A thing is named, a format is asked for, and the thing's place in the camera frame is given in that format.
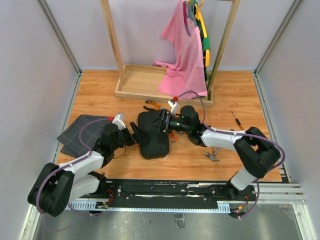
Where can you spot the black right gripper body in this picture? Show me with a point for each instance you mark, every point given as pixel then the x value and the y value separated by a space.
pixel 175 124

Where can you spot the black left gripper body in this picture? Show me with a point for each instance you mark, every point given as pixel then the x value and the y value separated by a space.
pixel 125 138

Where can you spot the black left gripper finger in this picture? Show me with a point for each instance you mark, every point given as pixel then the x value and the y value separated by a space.
pixel 141 138
pixel 135 128

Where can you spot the black plastic tool case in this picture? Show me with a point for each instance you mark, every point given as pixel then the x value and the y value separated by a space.
pixel 158 146

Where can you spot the orange black pliers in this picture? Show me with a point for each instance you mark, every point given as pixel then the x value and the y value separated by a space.
pixel 151 106

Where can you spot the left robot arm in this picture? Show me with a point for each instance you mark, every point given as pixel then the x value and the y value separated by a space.
pixel 59 184

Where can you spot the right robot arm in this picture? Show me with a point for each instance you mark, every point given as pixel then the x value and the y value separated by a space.
pixel 257 153

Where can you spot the silver orange utility knife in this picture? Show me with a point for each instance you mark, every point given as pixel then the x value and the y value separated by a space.
pixel 176 138

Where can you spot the claw hammer black grip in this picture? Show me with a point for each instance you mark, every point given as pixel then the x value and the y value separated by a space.
pixel 213 156

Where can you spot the pink t-shirt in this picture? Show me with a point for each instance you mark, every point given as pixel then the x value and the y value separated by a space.
pixel 186 75

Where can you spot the dark grey folded cloth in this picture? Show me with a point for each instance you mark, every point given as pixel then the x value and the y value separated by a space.
pixel 83 132

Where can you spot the wooden clothes rack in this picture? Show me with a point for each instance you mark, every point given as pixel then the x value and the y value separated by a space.
pixel 140 82

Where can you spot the small orange black screwdriver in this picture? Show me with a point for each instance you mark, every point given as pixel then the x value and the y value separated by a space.
pixel 238 121

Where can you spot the green yellow hangers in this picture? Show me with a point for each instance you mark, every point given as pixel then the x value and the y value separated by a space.
pixel 195 9

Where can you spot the grey cable duct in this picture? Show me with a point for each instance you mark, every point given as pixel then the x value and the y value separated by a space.
pixel 135 206

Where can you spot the left aluminium frame post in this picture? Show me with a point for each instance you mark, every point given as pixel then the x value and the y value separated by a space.
pixel 59 35

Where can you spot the aluminium frame post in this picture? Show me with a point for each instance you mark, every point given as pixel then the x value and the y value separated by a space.
pixel 59 35
pixel 278 34

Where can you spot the right aluminium frame post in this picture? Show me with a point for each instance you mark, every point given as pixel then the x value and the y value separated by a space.
pixel 278 34

